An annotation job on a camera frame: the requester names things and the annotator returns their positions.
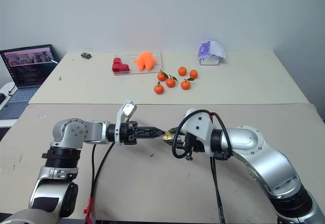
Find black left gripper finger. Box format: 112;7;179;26
134;125;164;134
134;131;164;141

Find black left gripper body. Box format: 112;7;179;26
119;120;139;146

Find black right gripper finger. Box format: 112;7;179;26
164;138;186;150
168;126;188;139

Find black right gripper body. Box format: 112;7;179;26
183;132;205;162

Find brass padlock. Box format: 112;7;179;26
162;130;176;142

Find clear plastic tray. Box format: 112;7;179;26
112;51;164;76

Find red building blocks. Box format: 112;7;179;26
112;57;132;75

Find orange plush toy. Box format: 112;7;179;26
134;51;159;71

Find white purple paper house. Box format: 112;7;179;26
197;40;228;67

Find open grey laptop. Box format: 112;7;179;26
0;44;60;120

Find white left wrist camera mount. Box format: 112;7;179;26
114;99;138;144

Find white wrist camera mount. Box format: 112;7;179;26
182;109;216;156
114;99;138;144

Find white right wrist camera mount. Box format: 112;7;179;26
182;109;216;156

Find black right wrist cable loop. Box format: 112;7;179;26
171;110;233;160

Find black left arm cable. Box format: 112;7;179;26
91;141;116;199
90;144;97;199

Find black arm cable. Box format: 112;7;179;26
90;144;97;199
209;156;226;224
91;141;116;199

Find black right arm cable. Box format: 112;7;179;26
209;156;226;224

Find red tape on cable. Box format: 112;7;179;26
83;196;94;224

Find black laptop cable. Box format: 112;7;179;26
7;83;19;98

